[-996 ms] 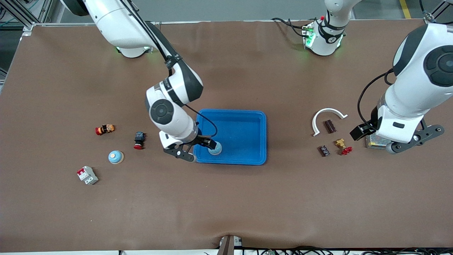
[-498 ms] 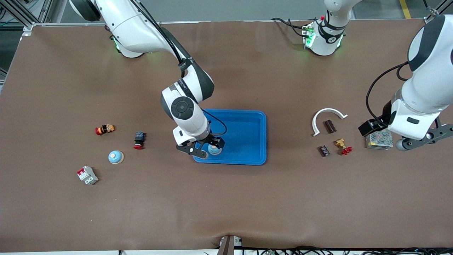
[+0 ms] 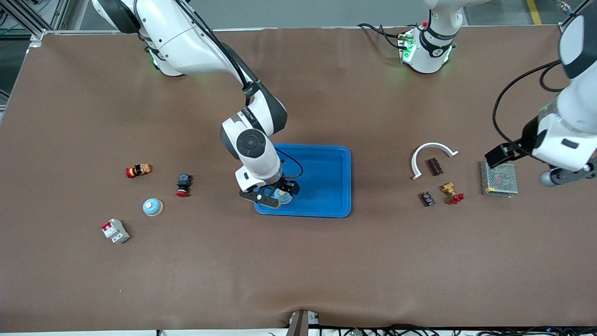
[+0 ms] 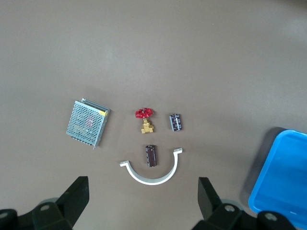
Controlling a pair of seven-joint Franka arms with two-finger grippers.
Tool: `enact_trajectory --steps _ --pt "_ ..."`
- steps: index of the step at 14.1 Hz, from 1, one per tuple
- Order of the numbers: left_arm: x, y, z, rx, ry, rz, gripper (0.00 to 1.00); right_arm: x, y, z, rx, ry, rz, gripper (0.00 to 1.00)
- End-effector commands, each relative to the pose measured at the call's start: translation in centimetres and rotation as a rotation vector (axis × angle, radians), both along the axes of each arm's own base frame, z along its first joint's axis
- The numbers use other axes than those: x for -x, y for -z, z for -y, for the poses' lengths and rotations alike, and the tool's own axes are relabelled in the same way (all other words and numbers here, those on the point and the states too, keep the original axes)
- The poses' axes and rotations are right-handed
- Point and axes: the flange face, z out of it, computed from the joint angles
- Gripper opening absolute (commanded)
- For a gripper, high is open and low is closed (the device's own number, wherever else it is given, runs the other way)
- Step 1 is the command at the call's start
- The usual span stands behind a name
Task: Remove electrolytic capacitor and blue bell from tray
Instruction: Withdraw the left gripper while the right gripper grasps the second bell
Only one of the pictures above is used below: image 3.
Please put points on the orange red emergency button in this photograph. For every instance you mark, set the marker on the orange red emergency button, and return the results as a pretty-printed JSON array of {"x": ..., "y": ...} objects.
[{"x": 138, "y": 171}]

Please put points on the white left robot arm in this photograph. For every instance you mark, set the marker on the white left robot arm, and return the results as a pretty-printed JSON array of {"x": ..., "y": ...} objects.
[{"x": 426, "y": 56}]

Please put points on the brown table mat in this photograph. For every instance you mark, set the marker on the brown table mat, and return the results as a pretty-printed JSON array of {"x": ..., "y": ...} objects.
[{"x": 298, "y": 270}]

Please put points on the metal mesh power supply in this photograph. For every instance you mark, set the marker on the metal mesh power supply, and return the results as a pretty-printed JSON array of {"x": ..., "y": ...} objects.
[{"x": 501, "y": 182}]

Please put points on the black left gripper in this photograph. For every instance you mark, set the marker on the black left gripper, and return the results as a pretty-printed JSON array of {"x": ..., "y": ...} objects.
[{"x": 525, "y": 138}]

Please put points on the blue plastic tray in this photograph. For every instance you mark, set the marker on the blue plastic tray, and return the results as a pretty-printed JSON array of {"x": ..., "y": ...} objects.
[{"x": 322, "y": 186}]

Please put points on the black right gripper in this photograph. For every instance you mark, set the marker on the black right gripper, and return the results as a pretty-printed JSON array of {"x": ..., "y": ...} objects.
[{"x": 285, "y": 184}]

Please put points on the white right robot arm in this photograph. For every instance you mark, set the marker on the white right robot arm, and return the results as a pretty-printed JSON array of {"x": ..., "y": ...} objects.
[{"x": 186, "y": 42}]

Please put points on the light blue bell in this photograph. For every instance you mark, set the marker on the light blue bell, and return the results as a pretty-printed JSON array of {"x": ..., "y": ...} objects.
[
  {"x": 285, "y": 198},
  {"x": 153, "y": 206}
]

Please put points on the aluminium frame post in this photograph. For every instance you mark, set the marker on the aluminium frame post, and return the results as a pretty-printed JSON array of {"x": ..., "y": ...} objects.
[
  {"x": 562, "y": 29},
  {"x": 58, "y": 14}
]

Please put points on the dark brown capacitor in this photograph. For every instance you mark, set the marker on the dark brown capacitor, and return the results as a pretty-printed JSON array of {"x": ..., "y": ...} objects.
[
  {"x": 435, "y": 166},
  {"x": 428, "y": 199}
]

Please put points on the white red circuit breaker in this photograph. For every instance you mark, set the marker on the white red circuit breaker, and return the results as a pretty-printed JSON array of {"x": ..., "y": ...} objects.
[{"x": 115, "y": 231}]

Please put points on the black red push button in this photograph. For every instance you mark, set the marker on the black red push button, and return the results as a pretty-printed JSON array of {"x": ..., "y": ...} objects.
[{"x": 183, "y": 184}]

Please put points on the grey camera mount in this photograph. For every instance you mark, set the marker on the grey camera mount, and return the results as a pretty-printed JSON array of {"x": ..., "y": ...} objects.
[{"x": 301, "y": 324}]

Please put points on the white curved plastic bracket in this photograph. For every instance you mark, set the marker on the white curved plastic bracket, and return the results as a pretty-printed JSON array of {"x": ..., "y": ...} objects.
[{"x": 433, "y": 145}]

